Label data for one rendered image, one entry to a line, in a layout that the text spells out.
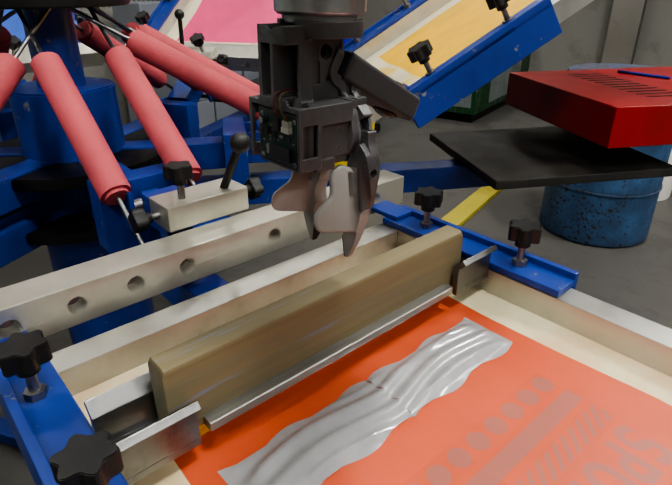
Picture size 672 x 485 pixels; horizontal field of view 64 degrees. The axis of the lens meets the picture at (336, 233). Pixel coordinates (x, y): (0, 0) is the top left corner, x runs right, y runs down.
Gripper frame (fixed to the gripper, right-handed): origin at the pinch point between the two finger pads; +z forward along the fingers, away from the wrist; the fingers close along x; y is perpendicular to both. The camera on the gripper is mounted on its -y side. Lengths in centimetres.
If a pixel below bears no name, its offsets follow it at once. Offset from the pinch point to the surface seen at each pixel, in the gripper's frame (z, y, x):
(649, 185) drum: 71, -267, -52
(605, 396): 15.9, -17.7, 22.7
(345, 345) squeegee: 12.3, 0.4, 2.2
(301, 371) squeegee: 12.4, 6.4, 2.4
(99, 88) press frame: -3, -5, -76
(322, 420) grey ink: 15.6, 7.0, 6.3
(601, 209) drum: 85, -251, -67
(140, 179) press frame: 7.4, 0.4, -48.2
